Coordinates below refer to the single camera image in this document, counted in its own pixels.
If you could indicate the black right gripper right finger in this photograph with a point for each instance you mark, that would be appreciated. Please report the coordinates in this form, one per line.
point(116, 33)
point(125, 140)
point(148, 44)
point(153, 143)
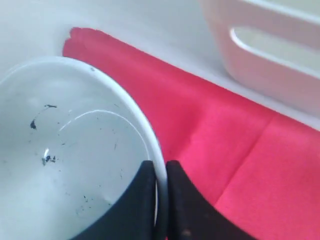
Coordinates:
point(191, 216)

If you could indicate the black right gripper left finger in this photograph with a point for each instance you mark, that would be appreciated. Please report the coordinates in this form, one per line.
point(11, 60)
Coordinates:
point(132, 217)

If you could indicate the white ceramic bowl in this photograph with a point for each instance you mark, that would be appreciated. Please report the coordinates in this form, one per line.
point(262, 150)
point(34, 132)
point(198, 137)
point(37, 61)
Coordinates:
point(71, 142)

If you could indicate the red scalloped table cloth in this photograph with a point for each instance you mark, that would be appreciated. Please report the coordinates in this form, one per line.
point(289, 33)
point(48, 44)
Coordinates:
point(258, 168)

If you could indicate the cream plastic storage bin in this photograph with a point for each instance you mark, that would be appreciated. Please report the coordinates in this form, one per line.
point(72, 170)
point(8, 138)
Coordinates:
point(270, 46)

